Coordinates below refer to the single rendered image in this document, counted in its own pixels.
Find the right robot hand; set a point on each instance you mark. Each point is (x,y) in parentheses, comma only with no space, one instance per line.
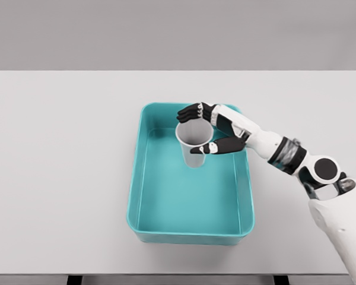
(232,121)

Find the white paper cup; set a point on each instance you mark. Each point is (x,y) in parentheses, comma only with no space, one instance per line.
(193,139)

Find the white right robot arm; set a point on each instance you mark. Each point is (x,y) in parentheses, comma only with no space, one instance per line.
(320,184)

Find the teal plastic basket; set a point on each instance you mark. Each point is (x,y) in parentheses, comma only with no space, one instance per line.
(190,196)

